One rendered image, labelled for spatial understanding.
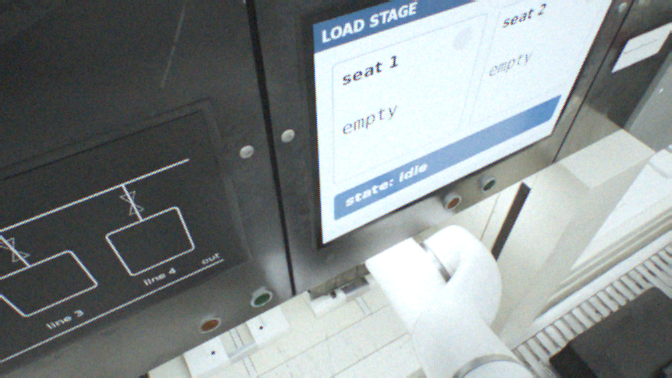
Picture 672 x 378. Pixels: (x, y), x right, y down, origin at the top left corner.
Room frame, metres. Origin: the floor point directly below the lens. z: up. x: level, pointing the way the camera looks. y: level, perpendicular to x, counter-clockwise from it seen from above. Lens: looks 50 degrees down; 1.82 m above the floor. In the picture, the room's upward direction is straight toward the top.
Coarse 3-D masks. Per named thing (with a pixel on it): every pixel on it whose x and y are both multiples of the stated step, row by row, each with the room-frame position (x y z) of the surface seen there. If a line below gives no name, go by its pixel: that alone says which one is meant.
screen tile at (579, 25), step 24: (528, 0) 0.32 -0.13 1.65; (552, 0) 0.33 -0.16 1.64; (576, 0) 0.35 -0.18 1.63; (600, 0) 0.37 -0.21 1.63; (504, 24) 0.31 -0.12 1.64; (528, 24) 0.33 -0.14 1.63; (552, 24) 0.34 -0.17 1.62; (576, 24) 0.36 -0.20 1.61; (504, 48) 0.32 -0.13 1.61; (576, 48) 0.36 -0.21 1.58; (528, 72) 0.34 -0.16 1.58; (552, 72) 0.35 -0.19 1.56; (480, 96) 0.31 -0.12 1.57; (504, 96) 0.33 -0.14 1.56; (528, 96) 0.34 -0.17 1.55; (480, 120) 0.31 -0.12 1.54
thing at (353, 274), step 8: (360, 264) 0.50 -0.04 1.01; (344, 272) 0.48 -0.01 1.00; (352, 272) 0.49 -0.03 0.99; (360, 272) 0.50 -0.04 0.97; (368, 272) 0.51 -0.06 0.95; (328, 280) 0.46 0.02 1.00; (336, 280) 0.47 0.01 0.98; (344, 280) 0.48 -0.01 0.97; (352, 280) 0.49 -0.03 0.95; (312, 288) 0.45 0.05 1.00; (320, 288) 0.46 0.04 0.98; (328, 288) 0.47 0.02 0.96; (336, 288) 0.47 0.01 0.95; (312, 296) 0.45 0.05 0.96; (320, 296) 0.46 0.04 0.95
